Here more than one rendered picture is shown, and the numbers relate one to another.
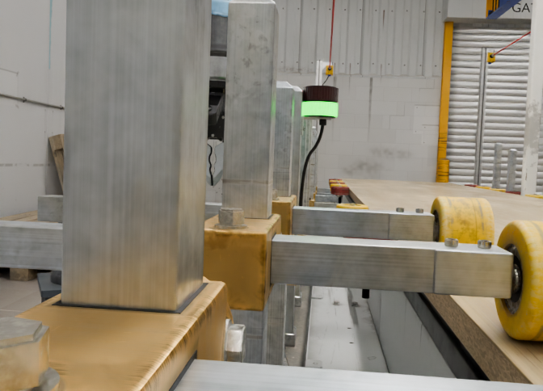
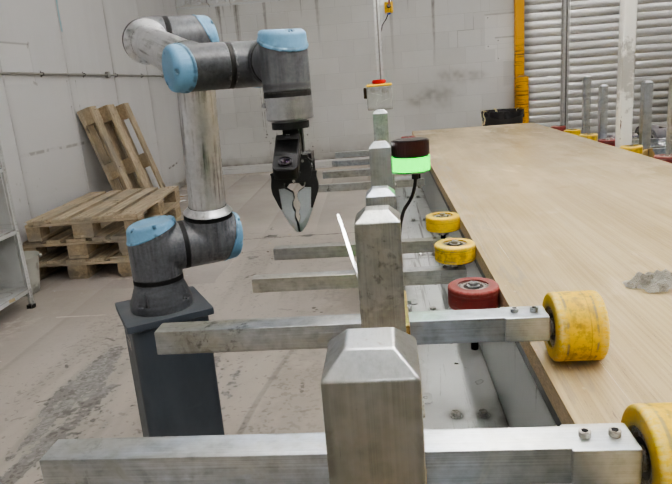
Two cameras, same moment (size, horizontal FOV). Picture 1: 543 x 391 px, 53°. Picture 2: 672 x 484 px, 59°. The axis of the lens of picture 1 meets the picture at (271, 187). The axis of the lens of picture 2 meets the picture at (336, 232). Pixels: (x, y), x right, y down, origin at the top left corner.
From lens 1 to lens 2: 23 cm
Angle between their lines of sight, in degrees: 11
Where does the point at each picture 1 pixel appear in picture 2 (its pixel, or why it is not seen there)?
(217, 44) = (287, 84)
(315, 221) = (432, 332)
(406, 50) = not seen: outside the picture
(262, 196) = not seen: hidden behind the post
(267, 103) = (401, 314)
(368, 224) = (485, 330)
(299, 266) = (450, 471)
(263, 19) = (390, 238)
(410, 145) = (482, 63)
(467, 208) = (582, 309)
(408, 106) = (477, 17)
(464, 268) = (598, 464)
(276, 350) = not seen: hidden behind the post
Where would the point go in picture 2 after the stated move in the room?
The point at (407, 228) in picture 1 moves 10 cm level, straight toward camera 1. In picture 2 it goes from (523, 330) to (530, 372)
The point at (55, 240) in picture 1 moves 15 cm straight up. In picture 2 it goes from (225, 465) to (200, 283)
